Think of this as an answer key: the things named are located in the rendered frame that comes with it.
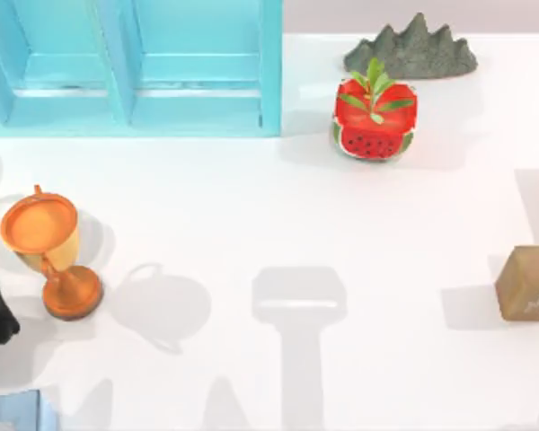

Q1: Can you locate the orange trophy cup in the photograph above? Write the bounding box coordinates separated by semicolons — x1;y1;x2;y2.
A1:
0;184;105;321

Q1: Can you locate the pale blue box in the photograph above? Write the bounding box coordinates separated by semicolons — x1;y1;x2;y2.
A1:
0;389;57;431

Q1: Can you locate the light blue rack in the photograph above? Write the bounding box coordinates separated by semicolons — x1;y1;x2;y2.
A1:
0;0;284;138

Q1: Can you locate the grey mountain-shaped rock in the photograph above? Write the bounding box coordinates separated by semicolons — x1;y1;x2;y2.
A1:
343;12;479;80

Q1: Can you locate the watermelon plant pot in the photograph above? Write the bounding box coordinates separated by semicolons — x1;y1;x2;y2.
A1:
331;57;419;161

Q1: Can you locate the brown box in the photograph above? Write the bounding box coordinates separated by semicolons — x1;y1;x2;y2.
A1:
495;245;539;322

